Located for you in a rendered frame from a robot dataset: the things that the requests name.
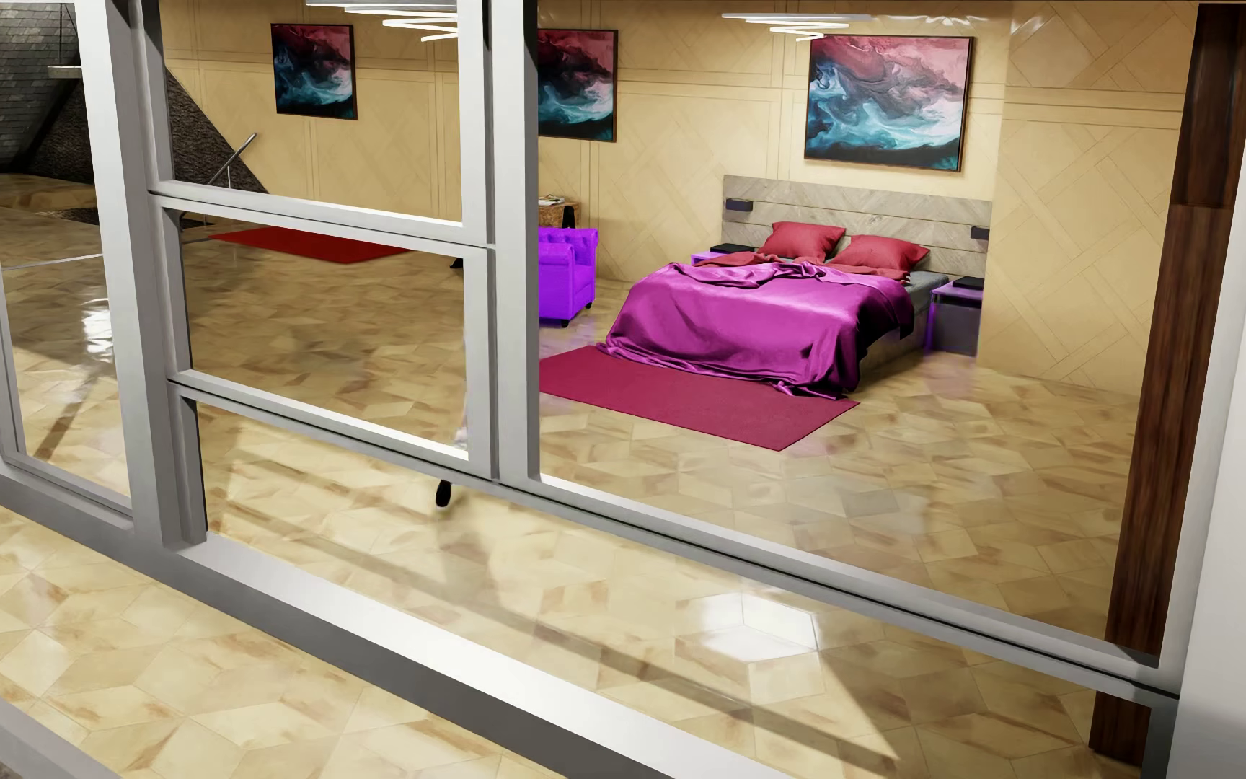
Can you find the magenta satin bed blanket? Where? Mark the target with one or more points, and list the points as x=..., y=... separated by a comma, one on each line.
x=753, y=319

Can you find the crimson bedside rug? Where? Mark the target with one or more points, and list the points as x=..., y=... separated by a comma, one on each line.
x=688, y=395

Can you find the purple armchair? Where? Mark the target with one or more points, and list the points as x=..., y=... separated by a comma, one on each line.
x=564, y=276

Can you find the purple nightstand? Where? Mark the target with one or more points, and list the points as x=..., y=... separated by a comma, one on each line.
x=720, y=255
x=956, y=319

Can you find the small wooden side table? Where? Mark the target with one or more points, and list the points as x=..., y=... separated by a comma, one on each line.
x=560, y=213

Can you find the red pillow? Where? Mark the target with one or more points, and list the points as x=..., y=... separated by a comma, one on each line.
x=883, y=254
x=802, y=240

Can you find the red floor rug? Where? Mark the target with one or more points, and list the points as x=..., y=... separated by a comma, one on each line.
x=309, y=244

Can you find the large abstract red blue painting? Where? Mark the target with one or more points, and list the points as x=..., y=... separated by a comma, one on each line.
x=888, y=103

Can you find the metal stair handrail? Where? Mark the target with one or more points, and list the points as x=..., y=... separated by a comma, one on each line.
x=234, y=157

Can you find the dark brown wooden column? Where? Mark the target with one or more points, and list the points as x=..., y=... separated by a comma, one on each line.
x=1175, y=325

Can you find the dark stone staircase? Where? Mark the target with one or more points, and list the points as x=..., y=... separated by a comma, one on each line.
x=12, y=87

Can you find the grey window frame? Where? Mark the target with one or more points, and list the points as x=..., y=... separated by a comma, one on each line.
x=510, y=216

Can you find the grey wooden bed frame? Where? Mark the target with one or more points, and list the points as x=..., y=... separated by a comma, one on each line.
x=850, y=206

